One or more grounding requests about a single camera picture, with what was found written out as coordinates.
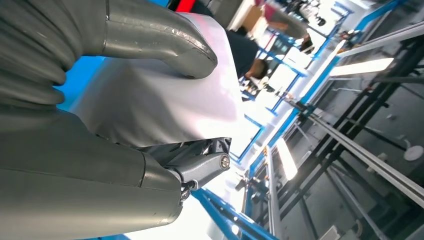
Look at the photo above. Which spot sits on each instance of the white round ceiling fixture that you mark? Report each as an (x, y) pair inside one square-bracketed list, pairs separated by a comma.
[(413, 153)]

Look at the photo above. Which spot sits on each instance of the person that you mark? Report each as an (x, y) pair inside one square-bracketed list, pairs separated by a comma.
[(291, 28), (243, 53)]

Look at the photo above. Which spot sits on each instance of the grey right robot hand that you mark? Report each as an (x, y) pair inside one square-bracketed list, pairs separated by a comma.
[(82, 185)]

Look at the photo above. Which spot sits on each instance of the ceiling light panel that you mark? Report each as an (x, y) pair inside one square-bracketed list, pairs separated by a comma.
[(286, 159), (361, 67)]

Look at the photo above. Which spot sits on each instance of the red barrier tape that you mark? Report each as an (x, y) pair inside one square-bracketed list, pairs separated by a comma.
[(185, 5)]

